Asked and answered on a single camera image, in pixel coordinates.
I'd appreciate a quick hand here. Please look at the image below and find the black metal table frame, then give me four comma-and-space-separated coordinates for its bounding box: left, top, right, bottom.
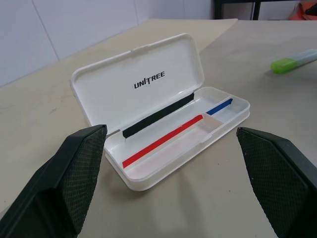
213, 0, 301, 21

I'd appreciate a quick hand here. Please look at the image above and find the white Unitree pencil case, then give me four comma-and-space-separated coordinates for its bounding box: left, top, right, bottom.
70, 33, 251, 191

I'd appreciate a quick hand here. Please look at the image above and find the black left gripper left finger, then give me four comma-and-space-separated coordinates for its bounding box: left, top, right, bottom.
0, 124, 108, 238

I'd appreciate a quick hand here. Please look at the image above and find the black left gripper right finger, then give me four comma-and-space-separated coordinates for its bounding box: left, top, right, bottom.
235, 126, 317, 238

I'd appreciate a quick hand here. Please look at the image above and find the green capped highlighter pen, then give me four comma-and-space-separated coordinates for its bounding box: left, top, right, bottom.
270, 48, 317, 74

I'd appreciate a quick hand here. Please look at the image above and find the orange object with black strap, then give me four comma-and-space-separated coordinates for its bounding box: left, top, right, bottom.
288, 0, 317, 23

